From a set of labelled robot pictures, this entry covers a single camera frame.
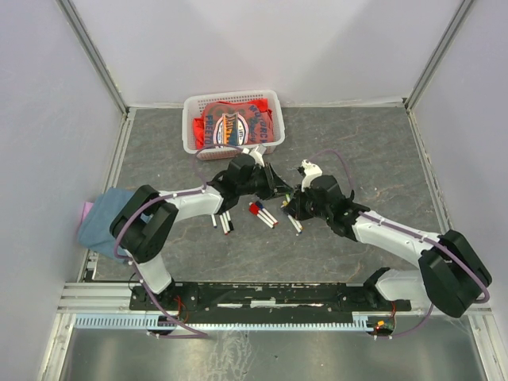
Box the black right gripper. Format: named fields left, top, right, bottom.
left=285, top=183, right=330, bottom=221

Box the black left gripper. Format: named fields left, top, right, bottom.
left=237, top=161, right=293, bottom=199

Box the white marker blue eraser cap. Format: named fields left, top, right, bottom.
left=283, top=210, right=302, bottom=235

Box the white marker yellow cap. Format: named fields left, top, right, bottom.
left=287, top=214, right=303, bottom=234

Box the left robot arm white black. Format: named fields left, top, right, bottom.
left=110, top=153, right=292, bottom=310

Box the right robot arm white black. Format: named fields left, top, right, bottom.
left=283, top=175, right=492, bottom=318

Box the white marker red eraser cap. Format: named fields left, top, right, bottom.
left=253, top=202, right=278, bottom=226

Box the uncapped white marker black end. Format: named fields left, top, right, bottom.
left=224, top=210, right=234, bottom=232

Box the uncapped white marker red end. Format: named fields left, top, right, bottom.
left=218, top=214, right=229, bottom=235

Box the orange printed cloth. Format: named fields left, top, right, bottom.
left=192, top=98, right=275, bottom=148

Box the white plastic basket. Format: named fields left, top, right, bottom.
left=182, top=90, right=285, bottom=160

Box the circuit board with leds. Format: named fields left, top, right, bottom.
left=374, top=319, right=396, bottom=335

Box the blue cloth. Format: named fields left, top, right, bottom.
left=77, top=187, right=134, bottom=261

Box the pink cloth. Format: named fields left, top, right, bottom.
left=81, top=202, right=94, bottom=222

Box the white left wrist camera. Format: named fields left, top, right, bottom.
left=242, top=144, right=266, bottom=167

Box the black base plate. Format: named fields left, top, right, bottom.
left=129, top=280, right=412, bottom=323

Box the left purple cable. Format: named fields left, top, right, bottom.
left=114, top=144, right=247, bottom=339

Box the purple cable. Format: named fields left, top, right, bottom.
left=309, top=149, right=491, bottom=341
left=114, top=144, right=247, bottom=339

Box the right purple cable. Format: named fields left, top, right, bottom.
left=309, top=149, right=491, bottom=341

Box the blue slotted cable duct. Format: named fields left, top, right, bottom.
left=74, top=314, right=376, bottom=329

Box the aluminium frame rail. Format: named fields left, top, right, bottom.
left=57, top=281, right=493, bottom=313

